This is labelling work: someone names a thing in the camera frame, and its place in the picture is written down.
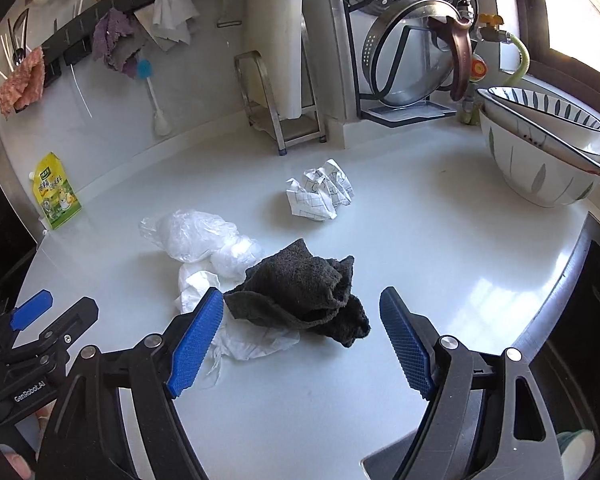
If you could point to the pink cloth on rack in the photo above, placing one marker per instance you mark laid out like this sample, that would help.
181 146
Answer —
25 85

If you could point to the black wall hook rail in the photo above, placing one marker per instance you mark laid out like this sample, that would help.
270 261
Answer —
73 42

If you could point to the white leaf pattern bowl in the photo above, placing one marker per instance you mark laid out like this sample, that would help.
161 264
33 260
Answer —
532 173

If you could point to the top leaf pattern bowl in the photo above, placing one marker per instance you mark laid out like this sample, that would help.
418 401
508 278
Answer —
541 107

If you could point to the white plastic bag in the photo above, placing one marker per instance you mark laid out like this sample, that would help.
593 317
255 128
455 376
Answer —
212 253

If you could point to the white blue rim bowl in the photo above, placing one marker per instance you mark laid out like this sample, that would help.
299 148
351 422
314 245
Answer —
569 143

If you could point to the pot lid with brown handle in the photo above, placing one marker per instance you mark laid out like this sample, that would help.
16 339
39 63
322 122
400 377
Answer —
414 48

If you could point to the black lid rack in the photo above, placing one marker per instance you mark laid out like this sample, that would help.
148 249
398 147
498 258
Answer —
358 24

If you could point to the white peeler on wall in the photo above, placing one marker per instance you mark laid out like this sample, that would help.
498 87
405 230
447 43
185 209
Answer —
231 14

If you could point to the gas valve with hose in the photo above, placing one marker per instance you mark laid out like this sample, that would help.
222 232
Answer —
489 30

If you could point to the yellow green seasoning pouch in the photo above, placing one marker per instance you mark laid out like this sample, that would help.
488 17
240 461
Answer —
53 192

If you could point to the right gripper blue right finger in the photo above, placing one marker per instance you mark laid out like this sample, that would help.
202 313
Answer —
412 338

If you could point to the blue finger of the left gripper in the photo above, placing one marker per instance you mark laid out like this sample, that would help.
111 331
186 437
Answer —
31 310

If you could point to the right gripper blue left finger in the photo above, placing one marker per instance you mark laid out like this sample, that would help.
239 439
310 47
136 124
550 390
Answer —
188 338

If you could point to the black kitchen sink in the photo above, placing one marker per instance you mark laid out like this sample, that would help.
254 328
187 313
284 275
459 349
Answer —
562 343

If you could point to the white cloth on rail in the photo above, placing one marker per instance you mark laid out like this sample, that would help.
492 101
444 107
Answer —
166 21

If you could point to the white paper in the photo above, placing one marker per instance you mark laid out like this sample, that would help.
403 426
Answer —
320 192

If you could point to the black cloth rag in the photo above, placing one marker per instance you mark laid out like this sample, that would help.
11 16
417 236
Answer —
297 290

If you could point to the person's left hand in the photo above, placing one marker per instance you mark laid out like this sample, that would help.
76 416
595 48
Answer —
18 463

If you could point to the purple cloth on rail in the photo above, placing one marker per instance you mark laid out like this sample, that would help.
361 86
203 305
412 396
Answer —
117 41

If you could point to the white cutting board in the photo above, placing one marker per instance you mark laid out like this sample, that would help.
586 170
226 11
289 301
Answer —
273 28

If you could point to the blue white bottle brush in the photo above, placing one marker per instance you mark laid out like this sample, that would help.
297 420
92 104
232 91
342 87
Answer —
160 124

